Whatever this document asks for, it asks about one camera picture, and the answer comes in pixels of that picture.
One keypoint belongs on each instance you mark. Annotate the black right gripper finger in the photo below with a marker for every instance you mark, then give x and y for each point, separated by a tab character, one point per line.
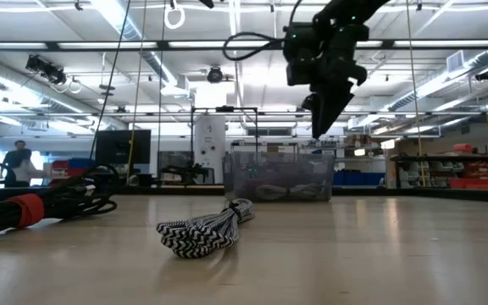
335	101
316	118

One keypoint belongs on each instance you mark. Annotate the clear grey plastic bin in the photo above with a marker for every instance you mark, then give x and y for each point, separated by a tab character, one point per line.
278	169

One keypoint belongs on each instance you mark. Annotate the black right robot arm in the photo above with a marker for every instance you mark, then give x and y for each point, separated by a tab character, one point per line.
354	10

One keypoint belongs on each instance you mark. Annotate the black background robot arm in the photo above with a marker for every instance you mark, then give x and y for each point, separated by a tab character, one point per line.
184	171

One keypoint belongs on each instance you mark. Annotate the blue storage bins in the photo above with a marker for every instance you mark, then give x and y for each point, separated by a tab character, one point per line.
358	178

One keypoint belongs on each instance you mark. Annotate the black shelf with red bins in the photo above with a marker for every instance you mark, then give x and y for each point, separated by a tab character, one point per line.
451	159

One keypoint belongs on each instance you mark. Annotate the black ceiling device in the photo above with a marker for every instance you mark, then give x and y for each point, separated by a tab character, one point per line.
485	75

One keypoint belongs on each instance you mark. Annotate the black overhead crossbeam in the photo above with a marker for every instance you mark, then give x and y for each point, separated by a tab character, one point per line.
162	45

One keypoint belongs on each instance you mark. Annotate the large black monitor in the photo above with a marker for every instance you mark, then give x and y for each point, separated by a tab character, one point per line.
123	146

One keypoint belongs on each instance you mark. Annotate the blue plastic crate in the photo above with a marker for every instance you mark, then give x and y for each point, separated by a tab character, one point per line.
82	162

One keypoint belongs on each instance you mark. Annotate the person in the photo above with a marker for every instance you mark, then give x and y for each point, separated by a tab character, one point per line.
34	171
17	163

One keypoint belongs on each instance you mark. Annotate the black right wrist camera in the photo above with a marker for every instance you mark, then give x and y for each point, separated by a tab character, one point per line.
297	55

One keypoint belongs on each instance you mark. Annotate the black dome ceiling camera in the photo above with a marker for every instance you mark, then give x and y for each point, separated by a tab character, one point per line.
214	75

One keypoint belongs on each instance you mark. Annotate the black aluminium table frame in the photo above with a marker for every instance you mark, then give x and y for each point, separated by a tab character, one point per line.
439	195

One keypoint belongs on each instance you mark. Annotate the black hanging camera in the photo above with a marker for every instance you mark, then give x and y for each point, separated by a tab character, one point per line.
45	70

